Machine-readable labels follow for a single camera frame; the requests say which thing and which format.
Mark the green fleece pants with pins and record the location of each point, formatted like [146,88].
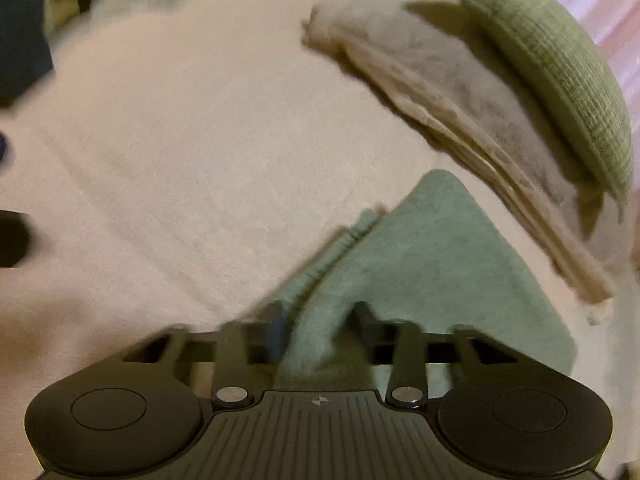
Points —
[435,270]

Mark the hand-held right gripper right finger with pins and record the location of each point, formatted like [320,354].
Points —
[367,327]

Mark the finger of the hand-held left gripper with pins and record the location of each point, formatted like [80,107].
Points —
[12,240]
[4,149]

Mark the dark blue cloth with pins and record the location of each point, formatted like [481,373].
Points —
[22,50]

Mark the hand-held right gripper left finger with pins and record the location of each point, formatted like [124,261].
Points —
[277,335]

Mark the grey folded blanket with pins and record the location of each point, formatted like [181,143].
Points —
[450,70]

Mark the beige folded blanket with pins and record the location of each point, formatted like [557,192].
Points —
[500,170]

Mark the green checked pillow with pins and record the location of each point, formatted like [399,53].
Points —
[550,60]

